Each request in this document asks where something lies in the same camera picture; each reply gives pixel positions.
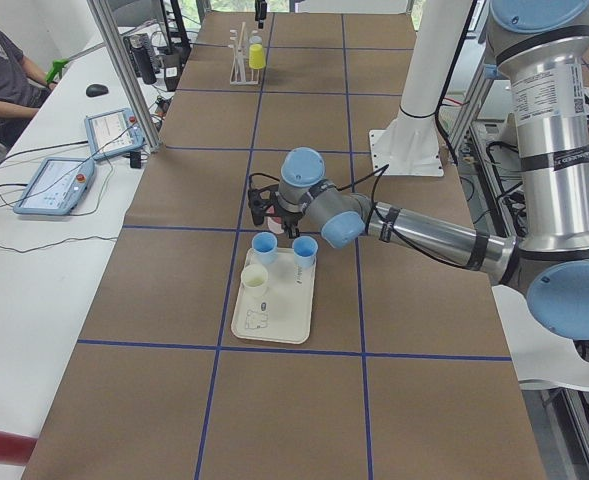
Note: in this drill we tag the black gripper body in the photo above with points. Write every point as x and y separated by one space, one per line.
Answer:
289 217

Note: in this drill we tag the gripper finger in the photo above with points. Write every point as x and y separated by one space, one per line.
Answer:
260 8
292 231

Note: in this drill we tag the yellow plastic cup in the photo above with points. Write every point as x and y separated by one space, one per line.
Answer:
256 56

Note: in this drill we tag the pink plastic cup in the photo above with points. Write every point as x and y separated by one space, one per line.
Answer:
275 225

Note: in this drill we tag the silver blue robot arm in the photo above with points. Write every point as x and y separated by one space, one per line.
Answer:
538 46

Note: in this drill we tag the blue plastic cup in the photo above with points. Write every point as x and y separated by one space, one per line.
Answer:
305 249
264 247

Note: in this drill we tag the cream plastic cup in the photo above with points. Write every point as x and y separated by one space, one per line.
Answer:
254 280

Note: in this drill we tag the cream plastic tray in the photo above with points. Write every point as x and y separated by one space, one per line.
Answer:
283 314

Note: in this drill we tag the black water bottle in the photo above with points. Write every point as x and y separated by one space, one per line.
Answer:
139 47

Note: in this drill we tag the black computer mouse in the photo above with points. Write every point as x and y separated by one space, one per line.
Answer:
96 90

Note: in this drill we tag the far teach pendant tablet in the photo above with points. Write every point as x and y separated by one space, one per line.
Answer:
113 133

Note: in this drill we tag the teach pendant tablet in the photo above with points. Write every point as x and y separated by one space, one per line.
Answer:
113 133
56 187

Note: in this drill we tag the near teach pendant tablet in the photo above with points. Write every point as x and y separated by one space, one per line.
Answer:
56 187

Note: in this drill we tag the seated person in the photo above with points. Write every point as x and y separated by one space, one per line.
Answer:
23 90

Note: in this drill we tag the white chair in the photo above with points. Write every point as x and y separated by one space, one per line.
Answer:
541 359

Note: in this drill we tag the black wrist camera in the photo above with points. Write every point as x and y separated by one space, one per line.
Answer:
261 200

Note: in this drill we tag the white wire cup rack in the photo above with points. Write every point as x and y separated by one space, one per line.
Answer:
241 73

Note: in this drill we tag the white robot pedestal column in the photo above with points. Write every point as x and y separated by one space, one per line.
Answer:
409 146

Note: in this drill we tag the aluminium frame post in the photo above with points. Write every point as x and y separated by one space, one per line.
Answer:
120 60

